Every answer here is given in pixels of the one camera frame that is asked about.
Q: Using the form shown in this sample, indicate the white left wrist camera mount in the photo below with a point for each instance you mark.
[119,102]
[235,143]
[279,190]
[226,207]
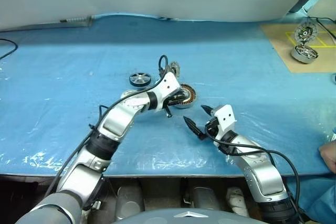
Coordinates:
[168,87]

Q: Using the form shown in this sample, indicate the person's bare hand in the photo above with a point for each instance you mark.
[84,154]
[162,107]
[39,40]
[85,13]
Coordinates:
[330,157]

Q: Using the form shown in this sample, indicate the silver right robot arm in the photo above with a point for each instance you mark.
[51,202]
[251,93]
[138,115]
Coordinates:
[262,174]

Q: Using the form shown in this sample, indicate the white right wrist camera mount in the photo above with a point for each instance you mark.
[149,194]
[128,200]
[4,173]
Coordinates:
[225,116]

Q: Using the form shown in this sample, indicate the black silver spoked rotor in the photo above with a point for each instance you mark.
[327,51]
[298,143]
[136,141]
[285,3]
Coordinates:
[140,78]

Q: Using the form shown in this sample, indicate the white rounded shape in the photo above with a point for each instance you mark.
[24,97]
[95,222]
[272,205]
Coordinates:
[237,201]

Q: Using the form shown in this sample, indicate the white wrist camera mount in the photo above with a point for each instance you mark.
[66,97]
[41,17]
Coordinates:
[225,116]
[168,87]

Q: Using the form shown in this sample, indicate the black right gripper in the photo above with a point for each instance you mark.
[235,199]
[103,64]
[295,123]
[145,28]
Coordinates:
[213,127]

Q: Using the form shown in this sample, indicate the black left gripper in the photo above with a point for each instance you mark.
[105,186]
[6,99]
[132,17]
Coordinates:
[176,98]

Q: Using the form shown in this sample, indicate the person's blue gown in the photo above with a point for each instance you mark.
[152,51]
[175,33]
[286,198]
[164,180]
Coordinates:
[315,197]

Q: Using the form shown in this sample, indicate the brown cardboard board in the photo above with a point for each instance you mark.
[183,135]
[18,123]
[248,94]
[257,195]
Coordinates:
[283,51]

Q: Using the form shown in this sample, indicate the blue table cover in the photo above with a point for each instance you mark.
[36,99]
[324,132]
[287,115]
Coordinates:
[78,103]

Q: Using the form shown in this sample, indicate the silver motor housing copper windings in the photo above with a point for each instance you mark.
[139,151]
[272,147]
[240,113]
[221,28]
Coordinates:
[190,95]
[304,54]

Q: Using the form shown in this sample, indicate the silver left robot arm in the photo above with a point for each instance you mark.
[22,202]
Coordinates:
[118,119]

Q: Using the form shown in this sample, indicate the silver round motor lid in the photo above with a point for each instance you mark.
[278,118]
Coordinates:
[174,67]
[305,33]

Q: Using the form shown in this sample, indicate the dark grey rounded shape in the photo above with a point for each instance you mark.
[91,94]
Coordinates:
[205,197]
[129,201]

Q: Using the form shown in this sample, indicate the grey robot torso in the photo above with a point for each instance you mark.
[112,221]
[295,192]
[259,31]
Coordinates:
[183,216]

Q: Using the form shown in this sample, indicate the grey metal bar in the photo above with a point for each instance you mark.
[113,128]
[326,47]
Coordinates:
[76,21]

